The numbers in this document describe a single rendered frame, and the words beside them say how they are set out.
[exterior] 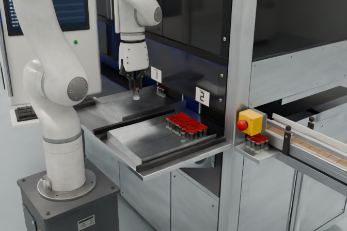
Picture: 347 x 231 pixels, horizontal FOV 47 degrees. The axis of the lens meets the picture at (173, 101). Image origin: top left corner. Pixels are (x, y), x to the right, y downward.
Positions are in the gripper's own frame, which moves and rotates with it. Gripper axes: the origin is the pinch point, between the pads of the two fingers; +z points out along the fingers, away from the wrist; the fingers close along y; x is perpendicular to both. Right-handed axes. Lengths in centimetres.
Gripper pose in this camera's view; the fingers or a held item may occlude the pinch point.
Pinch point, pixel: (135, 84)
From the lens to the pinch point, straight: 143.2
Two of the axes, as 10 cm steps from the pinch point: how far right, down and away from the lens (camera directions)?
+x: 6.4, 2.0, -7.4
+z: 0.3, 9.6, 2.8
